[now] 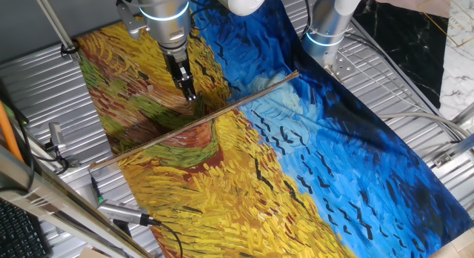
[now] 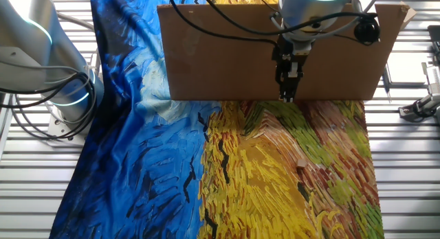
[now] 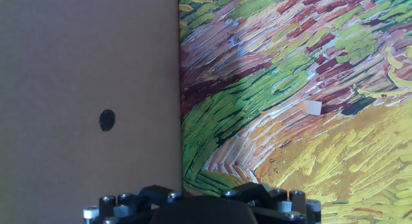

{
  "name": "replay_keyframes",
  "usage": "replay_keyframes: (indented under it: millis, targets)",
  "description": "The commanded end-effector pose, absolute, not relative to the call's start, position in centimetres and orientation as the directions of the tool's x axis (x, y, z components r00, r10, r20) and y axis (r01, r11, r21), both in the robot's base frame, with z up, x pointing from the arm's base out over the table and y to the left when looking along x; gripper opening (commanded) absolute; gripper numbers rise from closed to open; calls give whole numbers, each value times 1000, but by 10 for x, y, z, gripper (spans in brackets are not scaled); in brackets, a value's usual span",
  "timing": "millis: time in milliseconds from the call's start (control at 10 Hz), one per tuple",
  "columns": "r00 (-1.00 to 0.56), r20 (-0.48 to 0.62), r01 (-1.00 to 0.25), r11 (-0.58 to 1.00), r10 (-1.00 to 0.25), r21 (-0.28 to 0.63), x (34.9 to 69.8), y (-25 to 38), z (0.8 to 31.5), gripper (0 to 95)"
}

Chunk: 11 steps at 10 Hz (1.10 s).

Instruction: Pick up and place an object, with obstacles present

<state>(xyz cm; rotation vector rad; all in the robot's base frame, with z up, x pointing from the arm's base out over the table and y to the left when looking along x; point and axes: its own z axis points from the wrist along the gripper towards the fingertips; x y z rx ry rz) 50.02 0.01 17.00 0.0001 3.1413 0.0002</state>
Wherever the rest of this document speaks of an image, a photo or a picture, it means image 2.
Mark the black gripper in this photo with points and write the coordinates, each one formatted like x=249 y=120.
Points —
x=283 y=60

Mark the small wooden cube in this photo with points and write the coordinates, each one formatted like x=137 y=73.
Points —
x=301 y=163

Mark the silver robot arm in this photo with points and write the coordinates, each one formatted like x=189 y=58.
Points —
x=31 y=43

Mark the brown cardboard box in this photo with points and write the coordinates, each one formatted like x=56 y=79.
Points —
x=223 y=67

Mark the dark pen tool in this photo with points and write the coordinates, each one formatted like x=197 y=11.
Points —
x=386 y=84

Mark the grey flat tray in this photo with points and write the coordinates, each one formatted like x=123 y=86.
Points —
x=405 y=69

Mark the grey clamp device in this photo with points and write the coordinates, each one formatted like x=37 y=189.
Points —
x=426 y=103

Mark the black box device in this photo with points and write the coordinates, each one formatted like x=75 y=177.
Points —
x=436 y=36

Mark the painting print cloth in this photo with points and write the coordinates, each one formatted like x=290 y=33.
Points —
x=137 y=163

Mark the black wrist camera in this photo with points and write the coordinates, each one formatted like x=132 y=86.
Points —
x=367 y=31

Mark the silver slotted bracket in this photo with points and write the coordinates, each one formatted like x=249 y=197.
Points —
x=434 y=77

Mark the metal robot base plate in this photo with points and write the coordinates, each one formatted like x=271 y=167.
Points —
x=56 y=132

